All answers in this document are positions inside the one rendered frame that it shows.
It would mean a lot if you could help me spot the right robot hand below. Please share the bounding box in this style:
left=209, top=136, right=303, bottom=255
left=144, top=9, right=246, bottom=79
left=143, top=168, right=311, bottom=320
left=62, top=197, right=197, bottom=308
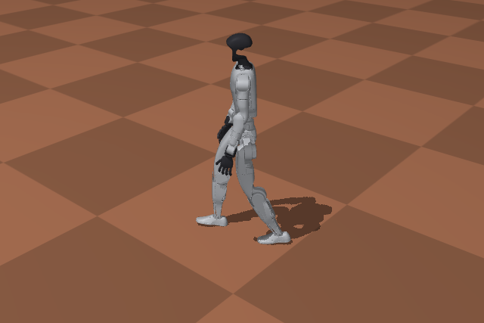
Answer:
left=217, top=116, right=233, bottom=143

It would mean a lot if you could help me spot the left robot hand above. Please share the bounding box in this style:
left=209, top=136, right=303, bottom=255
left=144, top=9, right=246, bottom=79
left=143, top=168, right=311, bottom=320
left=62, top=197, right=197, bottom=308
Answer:
left=216, top=146, right=237, bottom=175

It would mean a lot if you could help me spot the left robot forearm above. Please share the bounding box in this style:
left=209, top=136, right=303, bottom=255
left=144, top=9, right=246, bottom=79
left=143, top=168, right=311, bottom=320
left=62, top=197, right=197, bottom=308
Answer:
left=226, top=114, right=245, bottom=155

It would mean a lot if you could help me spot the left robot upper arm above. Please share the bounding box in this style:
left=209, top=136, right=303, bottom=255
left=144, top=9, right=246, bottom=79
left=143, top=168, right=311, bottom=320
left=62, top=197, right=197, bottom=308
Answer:
left=233, top=75, right=250, bottom=124

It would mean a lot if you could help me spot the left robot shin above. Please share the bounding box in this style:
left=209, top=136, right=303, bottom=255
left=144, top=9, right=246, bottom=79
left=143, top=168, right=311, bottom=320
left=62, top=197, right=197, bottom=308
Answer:
left=247, top=192, right=281, bottom=237

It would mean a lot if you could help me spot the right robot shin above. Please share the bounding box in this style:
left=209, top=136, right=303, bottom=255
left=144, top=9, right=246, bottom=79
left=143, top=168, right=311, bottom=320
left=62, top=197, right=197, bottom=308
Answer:
left=212, top=176, right=228, bottom=219

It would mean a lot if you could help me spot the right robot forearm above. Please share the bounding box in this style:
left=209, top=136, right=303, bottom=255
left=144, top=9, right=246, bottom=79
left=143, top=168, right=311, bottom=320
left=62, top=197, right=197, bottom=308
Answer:
left=227, top=102, right=236, bottom=123

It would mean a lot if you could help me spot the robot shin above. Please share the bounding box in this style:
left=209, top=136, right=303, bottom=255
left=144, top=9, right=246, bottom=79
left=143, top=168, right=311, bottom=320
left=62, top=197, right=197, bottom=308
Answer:
left=247, top=192, right=281, bottom=237
left=212, top=176, right=228, bottom=219

